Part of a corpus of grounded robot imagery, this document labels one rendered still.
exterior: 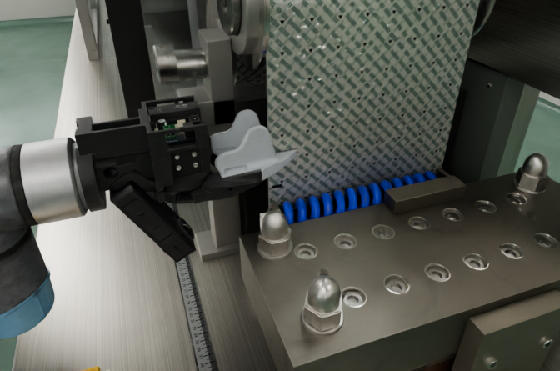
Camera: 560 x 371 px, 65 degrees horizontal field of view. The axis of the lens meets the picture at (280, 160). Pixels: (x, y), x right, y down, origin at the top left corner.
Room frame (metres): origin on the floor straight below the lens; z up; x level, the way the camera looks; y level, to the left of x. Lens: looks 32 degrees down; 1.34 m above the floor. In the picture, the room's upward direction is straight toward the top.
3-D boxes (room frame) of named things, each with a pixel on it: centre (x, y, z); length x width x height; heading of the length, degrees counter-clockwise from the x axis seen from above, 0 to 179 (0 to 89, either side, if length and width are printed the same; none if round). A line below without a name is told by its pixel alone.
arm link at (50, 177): (0.34, 0.20, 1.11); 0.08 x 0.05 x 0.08; 19
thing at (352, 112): (0.45, -0.10, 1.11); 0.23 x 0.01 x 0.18; 109
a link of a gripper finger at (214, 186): (0.37, 0.06, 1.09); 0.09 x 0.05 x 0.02; 108
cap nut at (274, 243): (0.34, 0.00, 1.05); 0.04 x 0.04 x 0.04
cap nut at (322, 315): (0.25, -0.04, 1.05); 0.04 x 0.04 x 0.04
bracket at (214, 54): (0.48, 0.09, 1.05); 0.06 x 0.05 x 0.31; 109
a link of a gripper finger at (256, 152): (0.39, 0.02, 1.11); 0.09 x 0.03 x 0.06; 108
